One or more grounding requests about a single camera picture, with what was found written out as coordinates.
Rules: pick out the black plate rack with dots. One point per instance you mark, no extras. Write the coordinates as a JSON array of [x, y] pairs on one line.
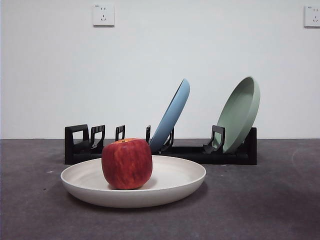
[[187, 156]]

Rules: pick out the white wall socket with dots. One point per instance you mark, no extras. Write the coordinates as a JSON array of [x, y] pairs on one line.
[[103, 15], [312, 16]]

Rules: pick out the blue plate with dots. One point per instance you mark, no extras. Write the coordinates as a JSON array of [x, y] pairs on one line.
[[172, 112]]

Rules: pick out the green plate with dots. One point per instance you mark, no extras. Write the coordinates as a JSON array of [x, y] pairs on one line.
[[237, 112]]

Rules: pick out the red apple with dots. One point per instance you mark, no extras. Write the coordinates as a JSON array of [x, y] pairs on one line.
[[126, 165]]

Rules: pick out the cream pale yellow plate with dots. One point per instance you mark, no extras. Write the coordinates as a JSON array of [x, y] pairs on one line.
[[175, 185]]

